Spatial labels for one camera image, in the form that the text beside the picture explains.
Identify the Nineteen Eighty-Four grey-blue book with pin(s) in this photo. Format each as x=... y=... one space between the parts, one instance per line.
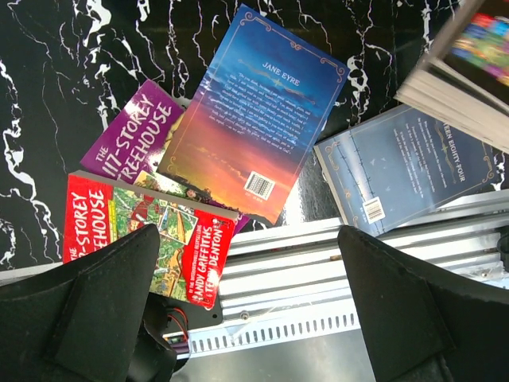
x=399 y=166

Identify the red Storey Treehouse book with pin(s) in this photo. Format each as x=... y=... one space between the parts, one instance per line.
x=194 y=237

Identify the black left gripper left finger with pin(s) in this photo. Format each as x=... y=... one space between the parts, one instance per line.
x=79 y=321

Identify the purple 117-Storey Treehouse book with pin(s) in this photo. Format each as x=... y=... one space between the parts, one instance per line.
x=130 y=150

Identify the black Treehouse book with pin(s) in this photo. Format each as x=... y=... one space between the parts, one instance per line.
x=463 y=79

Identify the Jane Eyre blue orange book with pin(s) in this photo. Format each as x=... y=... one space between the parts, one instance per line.
x=254 y=118

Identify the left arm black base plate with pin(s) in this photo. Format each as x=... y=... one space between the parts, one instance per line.
x=166 y=316

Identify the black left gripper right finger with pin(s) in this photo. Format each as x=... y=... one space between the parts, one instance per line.
x=421 y=322

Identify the aluminium rail base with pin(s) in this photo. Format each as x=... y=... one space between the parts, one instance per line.
x=300 y=265

